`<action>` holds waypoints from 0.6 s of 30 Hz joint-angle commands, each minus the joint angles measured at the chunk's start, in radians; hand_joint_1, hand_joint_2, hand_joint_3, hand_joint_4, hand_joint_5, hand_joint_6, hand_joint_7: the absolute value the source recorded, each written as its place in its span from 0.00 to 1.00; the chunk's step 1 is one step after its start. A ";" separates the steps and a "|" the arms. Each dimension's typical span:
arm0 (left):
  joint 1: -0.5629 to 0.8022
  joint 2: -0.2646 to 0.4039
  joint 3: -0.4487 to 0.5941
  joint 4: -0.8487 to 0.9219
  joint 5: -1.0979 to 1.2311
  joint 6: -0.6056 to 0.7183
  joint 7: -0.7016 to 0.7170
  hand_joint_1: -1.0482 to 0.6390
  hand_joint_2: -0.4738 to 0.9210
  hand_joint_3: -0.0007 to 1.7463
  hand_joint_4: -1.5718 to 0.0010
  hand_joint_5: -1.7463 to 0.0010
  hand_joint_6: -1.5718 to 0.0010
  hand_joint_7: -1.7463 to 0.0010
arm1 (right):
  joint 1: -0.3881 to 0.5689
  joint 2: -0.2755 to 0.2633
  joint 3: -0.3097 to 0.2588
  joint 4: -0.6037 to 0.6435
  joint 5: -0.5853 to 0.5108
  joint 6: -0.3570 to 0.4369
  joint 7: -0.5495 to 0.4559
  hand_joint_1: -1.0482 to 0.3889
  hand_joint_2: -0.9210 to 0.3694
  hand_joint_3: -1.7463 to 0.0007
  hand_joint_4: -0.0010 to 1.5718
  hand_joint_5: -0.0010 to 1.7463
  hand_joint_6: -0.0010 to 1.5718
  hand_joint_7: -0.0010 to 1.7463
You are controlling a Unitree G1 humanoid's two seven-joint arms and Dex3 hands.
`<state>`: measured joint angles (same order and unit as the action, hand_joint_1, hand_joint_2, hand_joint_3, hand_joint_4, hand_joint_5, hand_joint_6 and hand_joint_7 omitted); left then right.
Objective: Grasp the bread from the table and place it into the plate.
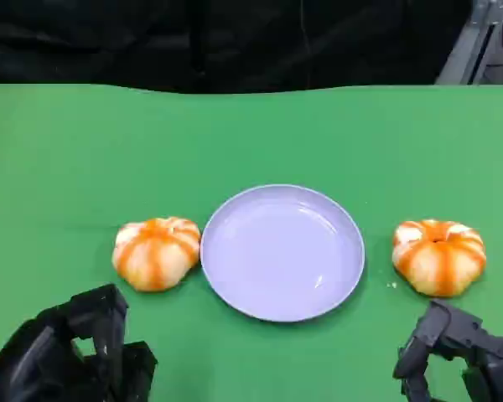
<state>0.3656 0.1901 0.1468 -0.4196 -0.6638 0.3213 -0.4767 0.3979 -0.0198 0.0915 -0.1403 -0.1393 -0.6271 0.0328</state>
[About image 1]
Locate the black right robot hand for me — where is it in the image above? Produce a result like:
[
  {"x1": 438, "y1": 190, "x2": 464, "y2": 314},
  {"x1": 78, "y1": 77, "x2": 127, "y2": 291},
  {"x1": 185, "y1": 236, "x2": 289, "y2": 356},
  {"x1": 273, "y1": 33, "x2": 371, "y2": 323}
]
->
[{"x1": 392, "y1": 298, "x2": 503, "y2": 402}]

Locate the green table cloth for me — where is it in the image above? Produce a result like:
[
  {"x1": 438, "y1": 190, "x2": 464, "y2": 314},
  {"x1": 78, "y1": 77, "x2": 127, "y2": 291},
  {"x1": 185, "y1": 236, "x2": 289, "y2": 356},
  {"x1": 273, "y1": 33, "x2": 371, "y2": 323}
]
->
[{"x1": 0, "y1": 82, "x2": 503, "y2": 402}]

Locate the black backdrop curtain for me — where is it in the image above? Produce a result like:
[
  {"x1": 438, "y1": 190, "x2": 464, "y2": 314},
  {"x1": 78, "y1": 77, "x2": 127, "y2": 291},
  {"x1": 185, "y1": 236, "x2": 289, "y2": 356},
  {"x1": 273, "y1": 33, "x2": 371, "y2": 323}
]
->
[{"x1": 0, "y1": 0, "x2": 474, "y2": 95}]

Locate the orange striped bread roll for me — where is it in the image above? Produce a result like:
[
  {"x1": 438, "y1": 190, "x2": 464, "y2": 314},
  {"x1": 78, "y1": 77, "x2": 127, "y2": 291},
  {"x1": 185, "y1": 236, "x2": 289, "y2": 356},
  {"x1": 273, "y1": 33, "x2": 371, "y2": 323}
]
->
[
  {"x1": 392, "y1": 218, "x2": 487, "y2": 298},
  {"x1": 111, "y1": 216, "x2": 202, "y2": 293}
]

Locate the grey aluminium frame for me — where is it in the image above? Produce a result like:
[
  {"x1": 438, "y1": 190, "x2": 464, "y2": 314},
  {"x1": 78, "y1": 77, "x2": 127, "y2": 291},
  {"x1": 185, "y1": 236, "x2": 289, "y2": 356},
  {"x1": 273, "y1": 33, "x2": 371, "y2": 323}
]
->
[{"x1": 434, "y1": 0, "x2": 503, "y2": 86}]

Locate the lilac plate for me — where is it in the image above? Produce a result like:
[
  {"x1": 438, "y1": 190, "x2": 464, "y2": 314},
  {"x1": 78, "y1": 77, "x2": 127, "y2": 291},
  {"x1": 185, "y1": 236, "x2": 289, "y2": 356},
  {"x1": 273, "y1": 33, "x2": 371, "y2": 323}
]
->
[{"x1": 200, "y1": 183, "x2": 366, "y2": 323}]

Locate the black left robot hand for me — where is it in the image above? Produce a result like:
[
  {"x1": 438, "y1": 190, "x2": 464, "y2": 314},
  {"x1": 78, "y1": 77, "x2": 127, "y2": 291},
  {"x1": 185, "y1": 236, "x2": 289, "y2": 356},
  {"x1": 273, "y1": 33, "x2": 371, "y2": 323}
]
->
[{"x1": 0, "y1": 283, "x2": 158, "y2": 402}]

